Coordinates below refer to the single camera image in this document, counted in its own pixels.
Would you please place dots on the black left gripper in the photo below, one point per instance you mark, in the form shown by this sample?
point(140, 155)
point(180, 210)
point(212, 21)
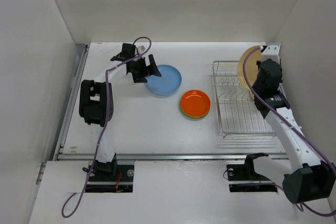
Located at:
point(140, 77)

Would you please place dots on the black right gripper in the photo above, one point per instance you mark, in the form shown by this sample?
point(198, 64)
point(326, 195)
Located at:
point(259, 63)

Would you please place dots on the blue plate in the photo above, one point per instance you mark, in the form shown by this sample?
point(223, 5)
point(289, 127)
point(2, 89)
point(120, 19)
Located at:
point(167, 84)

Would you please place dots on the orange plate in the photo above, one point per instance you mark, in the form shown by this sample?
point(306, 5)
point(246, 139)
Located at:
point(195, 99)

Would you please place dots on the green plate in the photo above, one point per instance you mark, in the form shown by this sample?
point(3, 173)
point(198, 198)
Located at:
point(195, 112)
point(195, 117)

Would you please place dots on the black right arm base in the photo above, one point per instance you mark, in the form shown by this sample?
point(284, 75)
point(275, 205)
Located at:
point(243, 178)

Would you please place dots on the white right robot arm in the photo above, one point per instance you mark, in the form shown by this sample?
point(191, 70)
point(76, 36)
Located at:
point(312, 175)

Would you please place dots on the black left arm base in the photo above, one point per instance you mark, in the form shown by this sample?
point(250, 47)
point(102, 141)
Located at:
point(111, 177)

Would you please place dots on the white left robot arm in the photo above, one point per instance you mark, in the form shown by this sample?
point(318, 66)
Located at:
point(96, 105)

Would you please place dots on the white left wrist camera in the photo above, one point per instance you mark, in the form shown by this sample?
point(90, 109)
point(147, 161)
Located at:
point(140, 49)

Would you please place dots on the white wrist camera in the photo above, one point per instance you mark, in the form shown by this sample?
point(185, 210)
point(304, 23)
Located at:
point(270, 52)
point(140, 49)

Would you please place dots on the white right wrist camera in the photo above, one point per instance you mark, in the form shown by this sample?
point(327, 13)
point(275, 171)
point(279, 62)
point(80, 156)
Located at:
point(270, 52)

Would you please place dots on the chrome wire dish rack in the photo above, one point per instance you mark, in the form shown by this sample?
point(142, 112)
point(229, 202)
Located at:
point(237, 114)

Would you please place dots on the aluminium table rail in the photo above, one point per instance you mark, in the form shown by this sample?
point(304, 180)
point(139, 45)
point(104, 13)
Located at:
point(62, 128)

